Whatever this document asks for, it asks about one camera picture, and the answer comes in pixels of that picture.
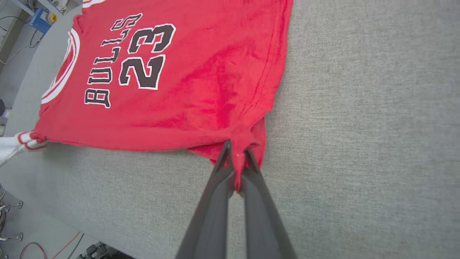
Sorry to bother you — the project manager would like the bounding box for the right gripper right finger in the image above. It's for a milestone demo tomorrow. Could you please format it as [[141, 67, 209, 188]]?
[[240, 148, 297, 259]]

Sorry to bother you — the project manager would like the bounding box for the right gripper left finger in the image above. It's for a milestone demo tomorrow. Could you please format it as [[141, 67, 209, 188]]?
[[176, 139, 234, 259]]

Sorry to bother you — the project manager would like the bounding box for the red and white basketball jersey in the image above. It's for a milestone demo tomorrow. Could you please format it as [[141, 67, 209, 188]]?
[[0, 0, 294, 193]]

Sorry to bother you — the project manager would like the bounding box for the dark grey caster base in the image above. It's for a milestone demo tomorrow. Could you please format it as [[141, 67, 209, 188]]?
[[75, 242, 121, 259]]

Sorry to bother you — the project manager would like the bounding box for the chrome metal rod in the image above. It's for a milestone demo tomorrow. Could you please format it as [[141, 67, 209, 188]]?
[[0, 200, 24, 213], [0, 232, 24, 242]]

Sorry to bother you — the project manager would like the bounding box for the blue box device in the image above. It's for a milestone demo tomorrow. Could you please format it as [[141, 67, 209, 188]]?
[[29, 8, 59, 35]]

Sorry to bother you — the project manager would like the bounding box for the orange cable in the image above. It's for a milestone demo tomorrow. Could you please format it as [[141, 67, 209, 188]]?
[[19, 231, 82, 259]]

